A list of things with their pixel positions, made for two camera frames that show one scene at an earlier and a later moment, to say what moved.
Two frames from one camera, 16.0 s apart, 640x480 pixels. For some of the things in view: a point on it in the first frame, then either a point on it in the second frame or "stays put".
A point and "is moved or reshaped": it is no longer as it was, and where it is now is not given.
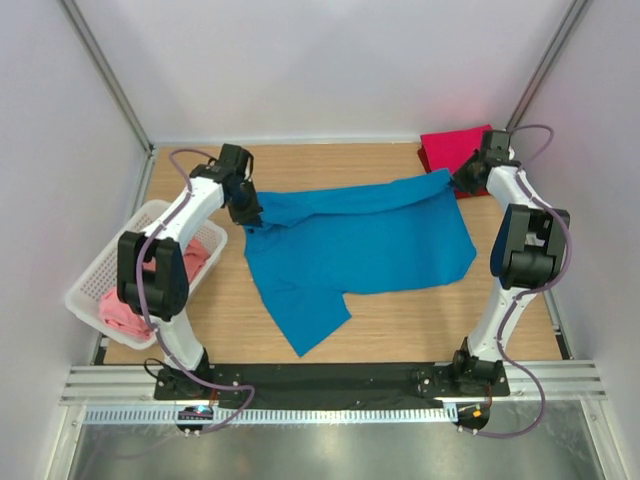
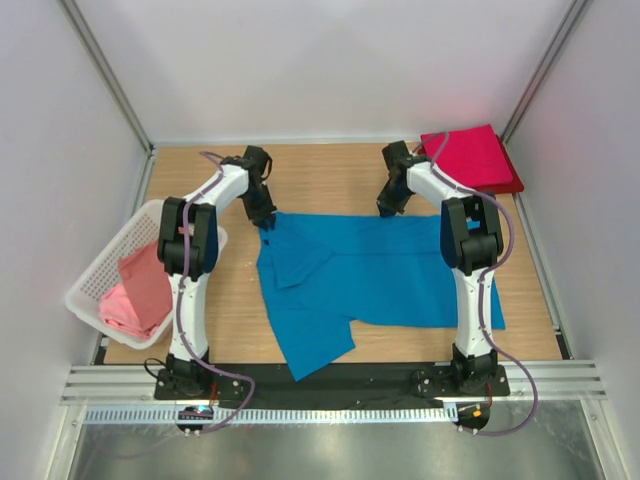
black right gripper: x=459 y=179 -> x=385 y=204
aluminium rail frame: x=559 y=382 stays put
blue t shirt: x=316 y=244 is moved or reshaped
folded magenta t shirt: x=451 y=149 stays put
